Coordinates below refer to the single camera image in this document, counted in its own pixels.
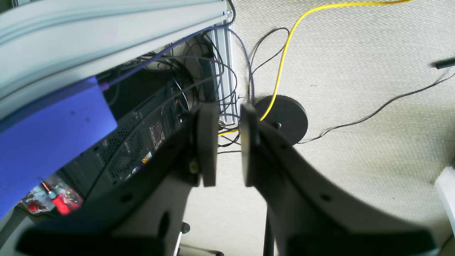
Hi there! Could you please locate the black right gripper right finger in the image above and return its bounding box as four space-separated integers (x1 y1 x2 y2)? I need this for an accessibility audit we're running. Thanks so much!
240 104 438 256

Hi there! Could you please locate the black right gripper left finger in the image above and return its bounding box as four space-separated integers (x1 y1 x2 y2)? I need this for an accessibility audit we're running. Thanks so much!
16 103 218 256

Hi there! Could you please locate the black round stand base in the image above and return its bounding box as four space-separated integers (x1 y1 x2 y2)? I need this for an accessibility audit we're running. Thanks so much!
263 95 308 148

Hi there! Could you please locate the black computer tower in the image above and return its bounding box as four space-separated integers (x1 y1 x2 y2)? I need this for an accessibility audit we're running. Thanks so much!
56 54 223 203

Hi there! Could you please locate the thin black floor cable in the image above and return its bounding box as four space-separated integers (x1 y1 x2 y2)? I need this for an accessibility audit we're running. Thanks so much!
297 71 455 144

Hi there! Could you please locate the aluminium frame post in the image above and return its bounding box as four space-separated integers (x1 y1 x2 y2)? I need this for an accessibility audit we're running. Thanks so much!
204 0 238 127

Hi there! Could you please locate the yellow cable on floor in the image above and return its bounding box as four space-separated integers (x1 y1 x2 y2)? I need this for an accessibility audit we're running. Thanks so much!
218 0 413 137

